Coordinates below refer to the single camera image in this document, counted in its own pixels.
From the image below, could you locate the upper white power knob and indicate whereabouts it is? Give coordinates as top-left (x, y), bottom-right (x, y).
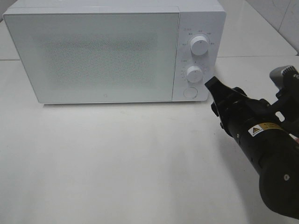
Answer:
top-left (190, 34), bottom-right (209, 56)

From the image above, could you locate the white microwave door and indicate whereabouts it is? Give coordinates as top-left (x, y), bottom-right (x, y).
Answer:
top-left (5, 13), bottom-right (179, 104)

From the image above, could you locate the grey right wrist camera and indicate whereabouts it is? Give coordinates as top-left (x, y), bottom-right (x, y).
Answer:
top-left (270, 65), bottom-right (299, 94)

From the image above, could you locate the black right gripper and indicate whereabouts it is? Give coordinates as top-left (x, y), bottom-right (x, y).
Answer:
top-left (205, 76), bottom-right (295, 177)

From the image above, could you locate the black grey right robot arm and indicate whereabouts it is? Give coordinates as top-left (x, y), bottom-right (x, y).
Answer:
top-left (206, 77), bottom-right (299, 219)

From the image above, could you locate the lower white timer knob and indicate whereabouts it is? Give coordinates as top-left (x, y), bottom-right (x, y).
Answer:
top-left (186, 66), bottom-right (203, 83)

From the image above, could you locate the round white door button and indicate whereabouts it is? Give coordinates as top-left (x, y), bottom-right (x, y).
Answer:
top-left (184, 87), bottom-right (198, 98)

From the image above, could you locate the white microwave oven body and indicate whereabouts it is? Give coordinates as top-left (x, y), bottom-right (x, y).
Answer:
top-left (3, 0), bottom-right (226, 104)

